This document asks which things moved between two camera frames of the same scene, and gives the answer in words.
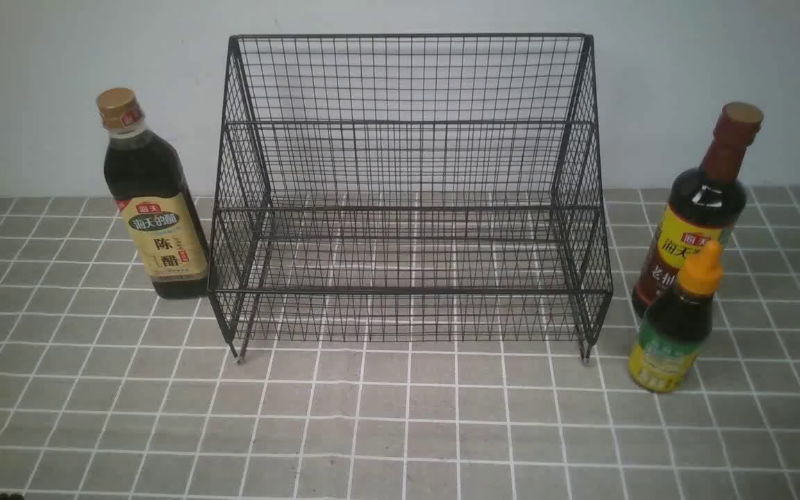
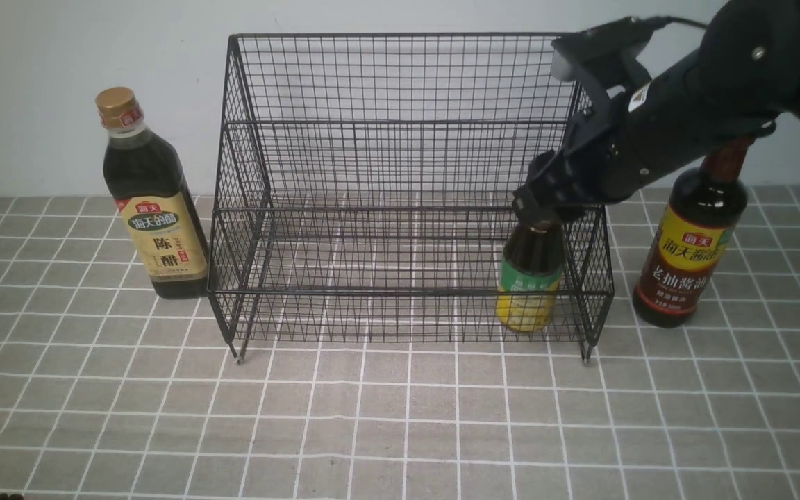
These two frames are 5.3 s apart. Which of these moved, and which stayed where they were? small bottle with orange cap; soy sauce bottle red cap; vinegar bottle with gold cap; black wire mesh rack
Moved: small bottle with orange cap
Stayed: black wire mesh rack; vinegar bottle with gold cap; soy sauce bottle red cap
